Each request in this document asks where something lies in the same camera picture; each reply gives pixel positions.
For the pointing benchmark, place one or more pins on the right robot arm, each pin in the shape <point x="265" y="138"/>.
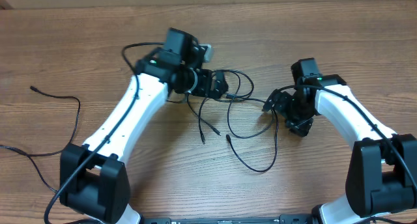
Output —
<point x="381" y="178"/>

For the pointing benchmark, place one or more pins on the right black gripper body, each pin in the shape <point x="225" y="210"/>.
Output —
<point x="298" y="114"/>

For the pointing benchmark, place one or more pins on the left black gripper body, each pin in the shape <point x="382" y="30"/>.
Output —
<point x="202" y="86"/>

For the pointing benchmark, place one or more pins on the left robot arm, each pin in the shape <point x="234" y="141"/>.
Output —
<point x="93" y="176"/>

